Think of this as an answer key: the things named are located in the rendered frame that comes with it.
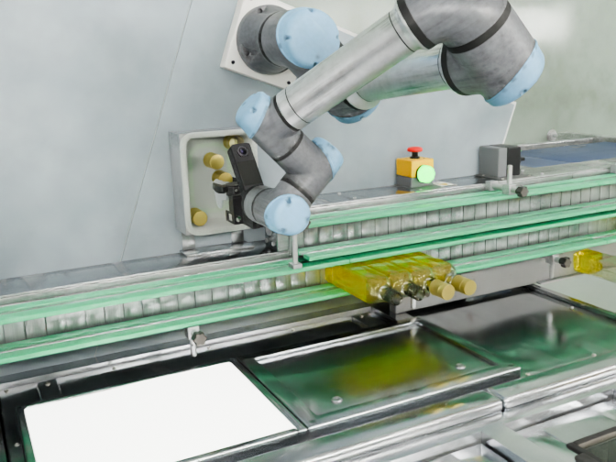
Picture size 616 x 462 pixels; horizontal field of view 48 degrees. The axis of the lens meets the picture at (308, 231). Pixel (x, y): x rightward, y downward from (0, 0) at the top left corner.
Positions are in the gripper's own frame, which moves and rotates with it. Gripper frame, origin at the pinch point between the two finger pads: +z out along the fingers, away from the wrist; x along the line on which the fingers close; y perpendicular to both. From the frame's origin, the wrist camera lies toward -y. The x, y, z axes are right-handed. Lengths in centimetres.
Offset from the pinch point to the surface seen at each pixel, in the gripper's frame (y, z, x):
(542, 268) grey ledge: 36, -7, 89
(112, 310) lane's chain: 22.0, -7.5, -29.3
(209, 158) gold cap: -5.3, 0.0, -3.0
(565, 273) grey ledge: 40, -7, 98
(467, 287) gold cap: 24, -36, 39
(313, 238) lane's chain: 15.2, -7.4, 17.7
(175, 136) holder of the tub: -10.8, 0.4, -9.9
